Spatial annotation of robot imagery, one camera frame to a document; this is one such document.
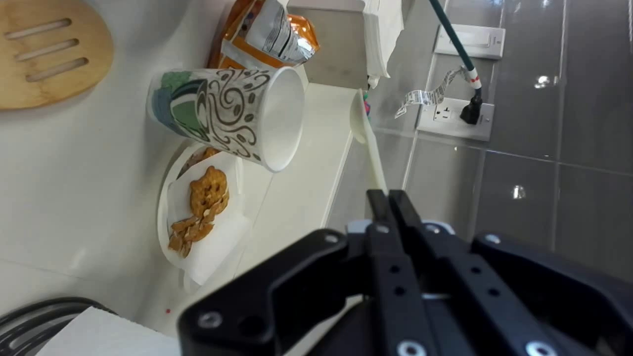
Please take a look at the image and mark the white napkin under pretzels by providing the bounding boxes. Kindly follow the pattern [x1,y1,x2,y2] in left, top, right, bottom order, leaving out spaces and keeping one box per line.
[167,150,256,289]

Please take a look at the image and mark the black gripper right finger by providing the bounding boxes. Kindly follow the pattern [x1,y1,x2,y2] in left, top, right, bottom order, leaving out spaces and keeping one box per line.
[388,190,633,356]

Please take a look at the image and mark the plate with cookies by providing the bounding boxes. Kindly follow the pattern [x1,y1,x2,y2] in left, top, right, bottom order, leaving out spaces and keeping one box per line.
[167,144,234,259]

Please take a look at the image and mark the white wall outlet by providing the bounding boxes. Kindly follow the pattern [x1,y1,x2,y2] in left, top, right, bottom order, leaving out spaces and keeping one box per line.
[416,95,497,144]

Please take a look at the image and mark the black wire roll holder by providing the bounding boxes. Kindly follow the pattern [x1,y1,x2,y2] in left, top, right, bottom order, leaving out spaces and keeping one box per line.
[0,295,117,356]

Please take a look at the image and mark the black power cable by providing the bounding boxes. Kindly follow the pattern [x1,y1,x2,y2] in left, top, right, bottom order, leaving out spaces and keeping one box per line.
[428,0,487,127]

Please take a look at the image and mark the orange snack packet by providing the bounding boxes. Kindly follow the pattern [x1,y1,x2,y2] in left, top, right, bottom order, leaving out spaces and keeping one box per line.
[208,0,323,71]

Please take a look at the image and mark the white plastic spoon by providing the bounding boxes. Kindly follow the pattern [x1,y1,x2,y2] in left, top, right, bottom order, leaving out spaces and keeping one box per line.
[349,87,392,196]

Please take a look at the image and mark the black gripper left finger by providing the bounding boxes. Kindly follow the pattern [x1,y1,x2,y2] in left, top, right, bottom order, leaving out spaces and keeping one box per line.
[177,188,434,356]

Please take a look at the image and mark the wooden slotted spatula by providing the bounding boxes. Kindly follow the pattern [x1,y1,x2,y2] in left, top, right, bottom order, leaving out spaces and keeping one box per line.
[0,0,115,113]

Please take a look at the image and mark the white plate with pretzels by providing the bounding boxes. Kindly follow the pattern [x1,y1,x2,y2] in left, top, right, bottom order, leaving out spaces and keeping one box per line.
[155,140,266,273]

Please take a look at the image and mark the white light switch plate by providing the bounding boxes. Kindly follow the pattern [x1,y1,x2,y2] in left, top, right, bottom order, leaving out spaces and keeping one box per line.
[434,22,509,61]

